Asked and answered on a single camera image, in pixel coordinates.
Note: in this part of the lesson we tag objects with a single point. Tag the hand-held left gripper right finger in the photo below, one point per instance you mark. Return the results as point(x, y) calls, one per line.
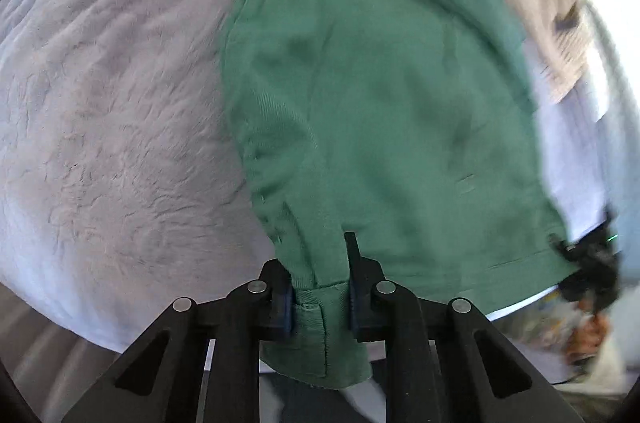
point(354, 310)

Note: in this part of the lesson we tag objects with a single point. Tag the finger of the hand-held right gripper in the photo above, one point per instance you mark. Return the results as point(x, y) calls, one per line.
point(567, 249)

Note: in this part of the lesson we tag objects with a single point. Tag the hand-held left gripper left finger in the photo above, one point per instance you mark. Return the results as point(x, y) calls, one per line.
point(282, 310)

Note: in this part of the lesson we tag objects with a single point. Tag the green work jacket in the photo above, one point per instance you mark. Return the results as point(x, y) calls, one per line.
point(390, 103)

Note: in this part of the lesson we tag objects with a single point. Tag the person's right hand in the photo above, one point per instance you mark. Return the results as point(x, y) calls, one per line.
point(592, 330)

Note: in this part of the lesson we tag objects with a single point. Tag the cream striped shirt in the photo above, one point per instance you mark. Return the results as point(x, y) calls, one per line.
point(540, 3)

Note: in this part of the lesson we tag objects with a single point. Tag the lavender embossed blanket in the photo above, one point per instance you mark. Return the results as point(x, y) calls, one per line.
point(125, 103)

